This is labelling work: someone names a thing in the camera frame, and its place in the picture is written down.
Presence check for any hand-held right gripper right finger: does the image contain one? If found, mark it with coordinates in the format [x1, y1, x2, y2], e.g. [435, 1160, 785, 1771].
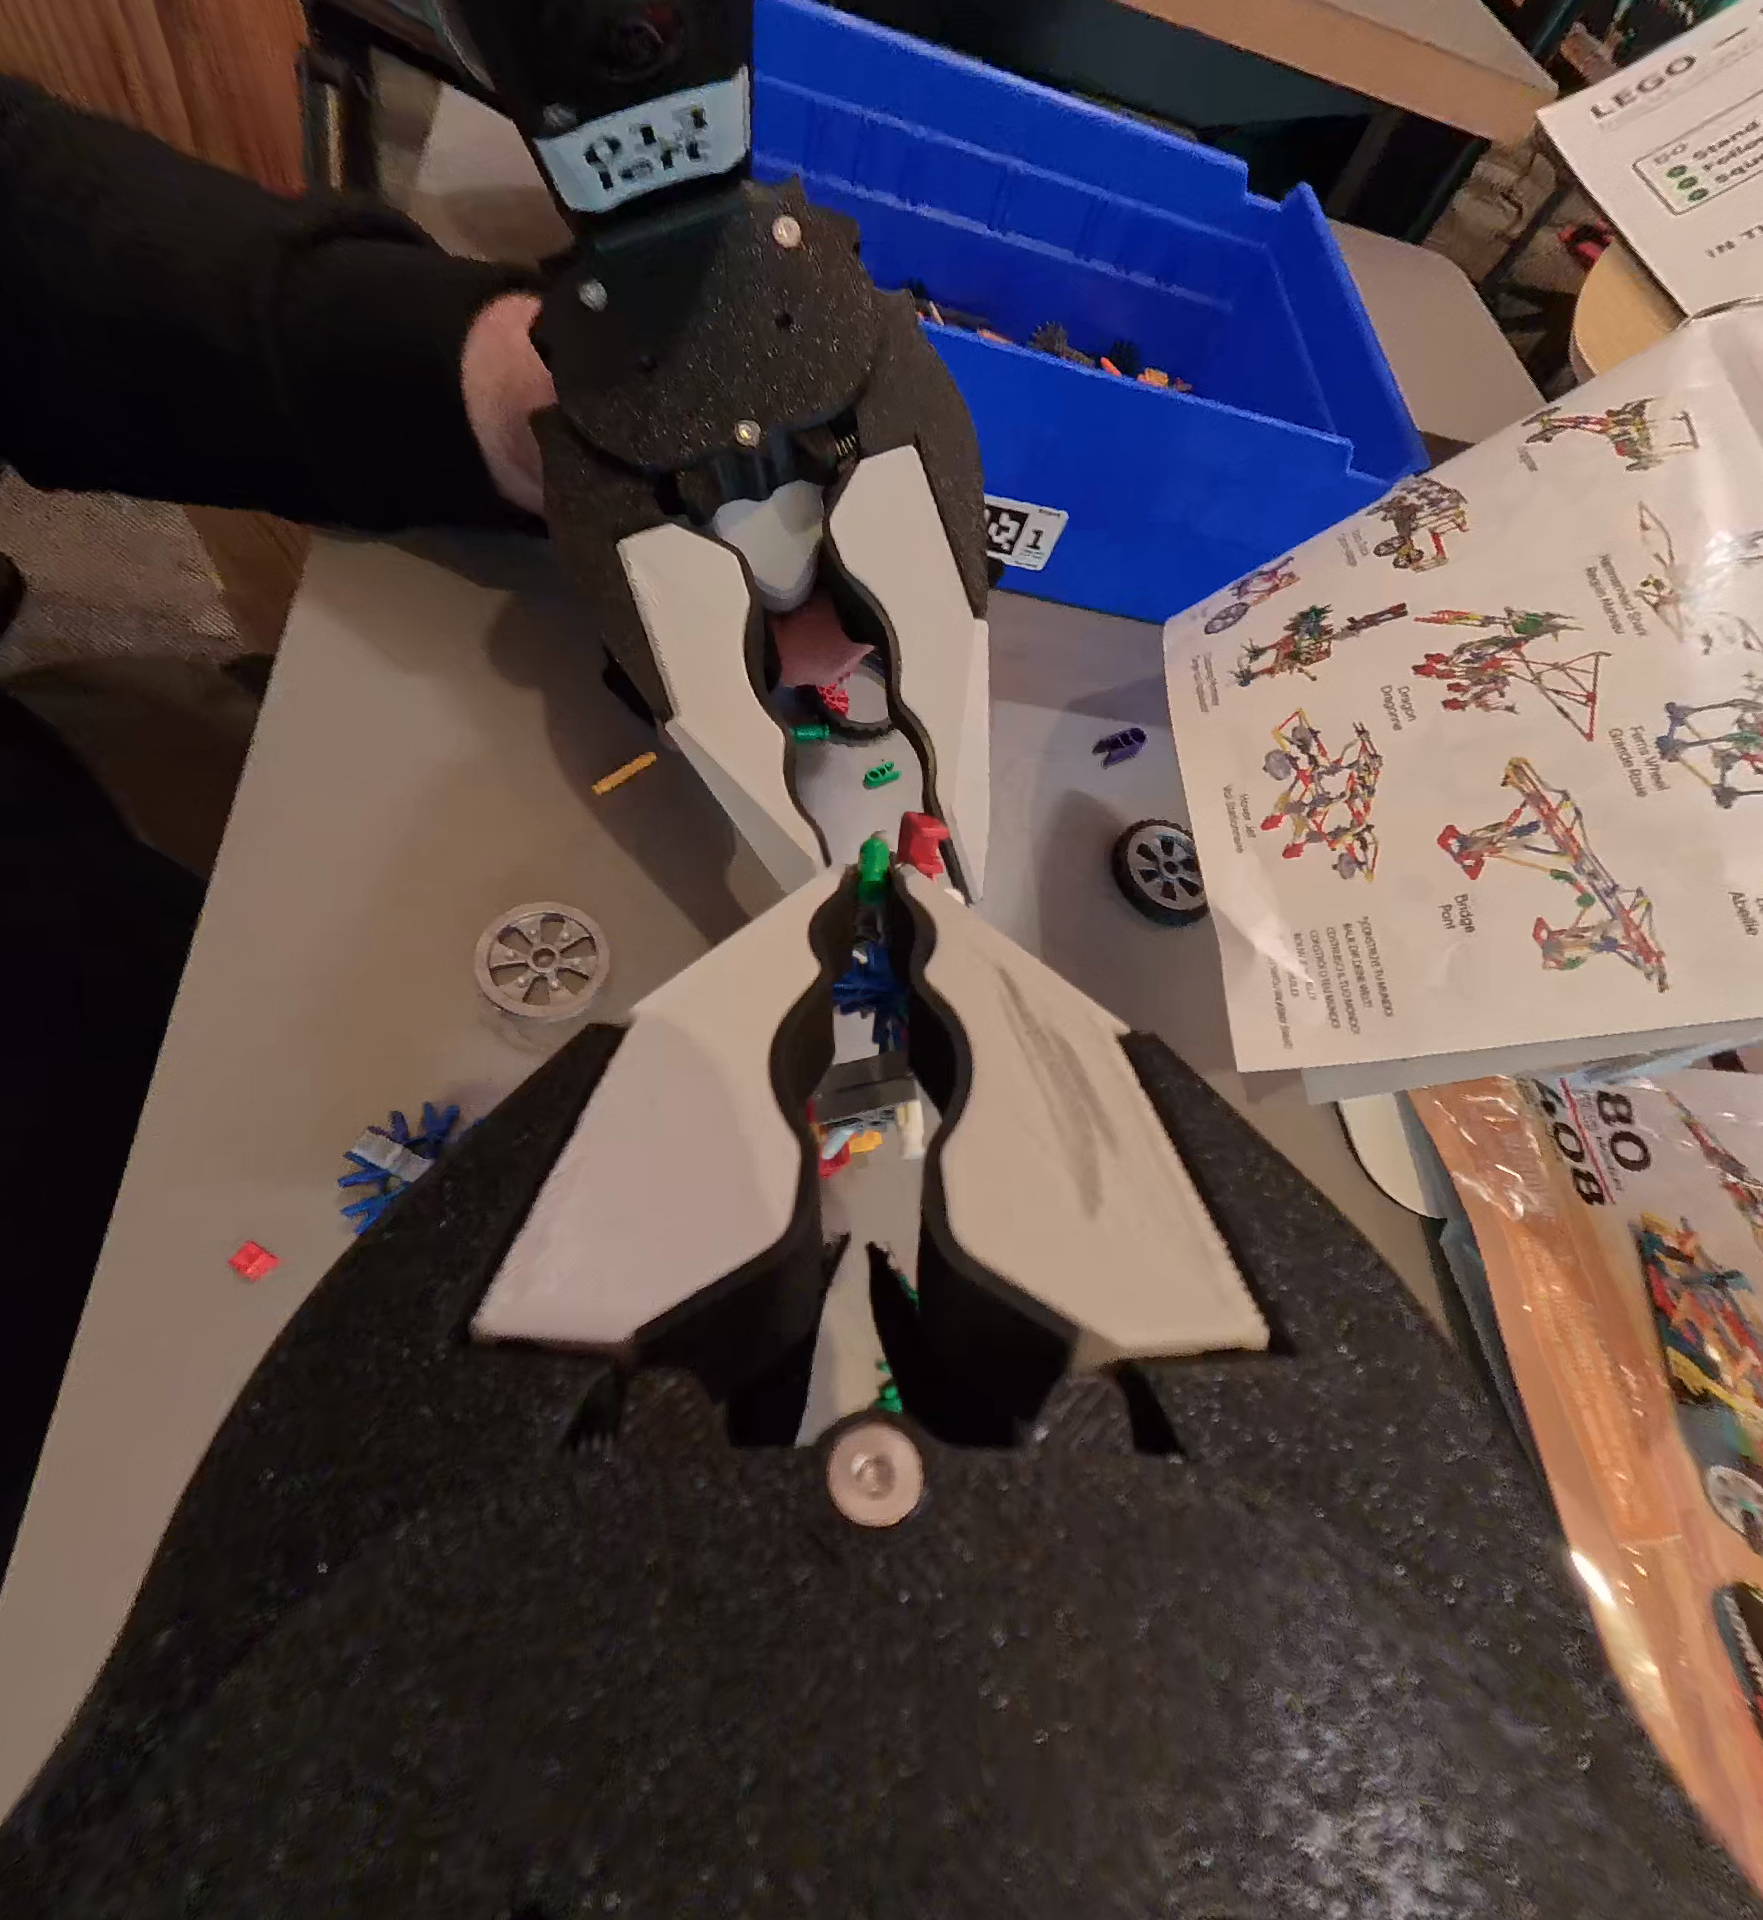
[865, 868, 1272, 1448]

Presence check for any grey spoked wheel hub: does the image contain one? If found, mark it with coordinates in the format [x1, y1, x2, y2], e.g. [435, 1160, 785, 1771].
[472, 900, 616, 1024]

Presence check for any white booklet stand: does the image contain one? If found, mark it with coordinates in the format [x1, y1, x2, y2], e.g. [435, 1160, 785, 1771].
[1337, 1094, 1452, 1220]

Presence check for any round wooden stool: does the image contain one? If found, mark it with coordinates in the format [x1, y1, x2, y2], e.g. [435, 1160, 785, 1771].
[1572, 240, 1693, 376]

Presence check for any black toy wheel grey hub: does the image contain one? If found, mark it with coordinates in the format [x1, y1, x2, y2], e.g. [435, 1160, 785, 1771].
[1113, 816, 1212, 930]

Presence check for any person's left forearm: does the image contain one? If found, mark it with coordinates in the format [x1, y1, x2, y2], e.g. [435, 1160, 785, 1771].
[0, 31, 545, 535]

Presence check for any open toy instruction booklet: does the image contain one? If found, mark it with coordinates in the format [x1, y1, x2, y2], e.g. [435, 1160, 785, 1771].
[1164, 293, 1763, 1110]

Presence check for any person's left hand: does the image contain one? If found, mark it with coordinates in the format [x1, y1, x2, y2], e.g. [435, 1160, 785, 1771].
[462, 288, 562, 515]

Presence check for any multicolour construction toy model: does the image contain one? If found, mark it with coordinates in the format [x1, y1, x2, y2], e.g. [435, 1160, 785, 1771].
[803, 810, 961, 1120]

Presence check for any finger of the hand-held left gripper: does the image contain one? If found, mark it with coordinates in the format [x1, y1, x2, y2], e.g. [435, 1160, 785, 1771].
[616, 515, 840, 894]
[819, 442, 995, 905]

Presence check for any pile of toy pieces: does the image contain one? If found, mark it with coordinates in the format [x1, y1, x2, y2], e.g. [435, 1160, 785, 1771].
[912, 293, 1199, 395]

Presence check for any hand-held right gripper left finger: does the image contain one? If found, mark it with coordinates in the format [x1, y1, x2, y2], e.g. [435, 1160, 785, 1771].
[470, 868, 856, 1448]

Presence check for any blue plastic bin with tag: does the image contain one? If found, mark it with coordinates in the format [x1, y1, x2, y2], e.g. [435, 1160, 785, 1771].
[751, 0, 1431, 623]

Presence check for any white instruction sheet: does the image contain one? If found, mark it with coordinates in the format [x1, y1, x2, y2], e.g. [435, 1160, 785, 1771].
[1536, 0, 1763, 316]

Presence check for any long wooden desk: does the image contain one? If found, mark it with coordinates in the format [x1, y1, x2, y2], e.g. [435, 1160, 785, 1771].
[1122, 0, 1557, 142]

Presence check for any orange toy packaging bag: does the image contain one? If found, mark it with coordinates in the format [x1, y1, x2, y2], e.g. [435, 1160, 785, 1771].
[1405, 1069, 1763, 1920]

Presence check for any blue snowflake connector with grey piece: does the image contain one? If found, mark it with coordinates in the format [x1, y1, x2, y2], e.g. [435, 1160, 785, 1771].
[338, 1101, 465, 1234]

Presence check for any black tyre ring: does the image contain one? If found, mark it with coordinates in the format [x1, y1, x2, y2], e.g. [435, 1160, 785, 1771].
[782, 675, 898, 740]

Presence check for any wooden post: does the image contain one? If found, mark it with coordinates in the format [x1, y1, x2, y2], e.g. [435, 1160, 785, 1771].
[0, 0, 317, 649]

